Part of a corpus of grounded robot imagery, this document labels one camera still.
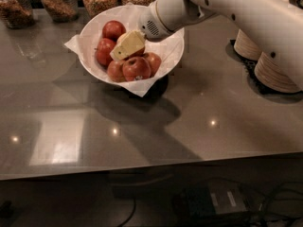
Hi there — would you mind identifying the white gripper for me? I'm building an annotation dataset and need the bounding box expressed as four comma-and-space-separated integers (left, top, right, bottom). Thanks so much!
109, 1, 173, 61

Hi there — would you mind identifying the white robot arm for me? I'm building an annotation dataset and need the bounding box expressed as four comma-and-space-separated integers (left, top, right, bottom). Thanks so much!
134, 0, 303, 89

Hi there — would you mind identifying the dark red back apple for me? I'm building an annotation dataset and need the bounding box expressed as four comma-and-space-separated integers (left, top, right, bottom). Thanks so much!
102, 20, 126, 41

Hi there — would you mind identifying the red front apple with sticker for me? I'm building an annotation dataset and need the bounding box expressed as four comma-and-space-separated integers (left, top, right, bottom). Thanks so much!
122, 57, 152, 81

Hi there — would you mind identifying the red right apple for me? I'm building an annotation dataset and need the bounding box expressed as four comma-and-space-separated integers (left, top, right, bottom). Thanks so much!
143, 52, 162, 77

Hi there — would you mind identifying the red left apple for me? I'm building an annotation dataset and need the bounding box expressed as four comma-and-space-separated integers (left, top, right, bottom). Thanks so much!
96, 38, 116, 67

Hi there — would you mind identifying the red front-left apple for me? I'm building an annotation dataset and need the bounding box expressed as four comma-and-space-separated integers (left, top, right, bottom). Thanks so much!
107, 60, 125, 82

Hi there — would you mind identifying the white bowl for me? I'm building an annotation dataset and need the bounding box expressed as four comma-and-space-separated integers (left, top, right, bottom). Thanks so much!
78, 5, 186, 86

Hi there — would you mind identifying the white paper liner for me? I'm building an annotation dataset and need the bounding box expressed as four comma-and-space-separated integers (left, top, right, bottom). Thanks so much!
63, 3, 186, 98

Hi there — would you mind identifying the glass jar with label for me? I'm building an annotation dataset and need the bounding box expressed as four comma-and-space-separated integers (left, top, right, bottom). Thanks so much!
41, 0, 79, 23

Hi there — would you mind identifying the back stack of paper bowls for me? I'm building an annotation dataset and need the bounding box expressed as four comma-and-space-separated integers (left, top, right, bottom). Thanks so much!
234, 29, 262, 61

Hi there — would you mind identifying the glass jar far left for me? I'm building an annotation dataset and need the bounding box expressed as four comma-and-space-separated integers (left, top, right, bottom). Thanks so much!
0, 0, 35, 29

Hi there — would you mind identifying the black mat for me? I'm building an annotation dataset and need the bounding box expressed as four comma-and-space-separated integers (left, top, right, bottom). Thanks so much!
234, 50, 302, 95

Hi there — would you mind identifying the black power box under table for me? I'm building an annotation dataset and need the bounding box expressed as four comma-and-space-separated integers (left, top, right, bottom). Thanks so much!
171, 183, 250, 226

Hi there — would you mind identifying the black cable under table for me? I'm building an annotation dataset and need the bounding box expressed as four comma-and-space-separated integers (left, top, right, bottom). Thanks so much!
116, 199, 137, 227

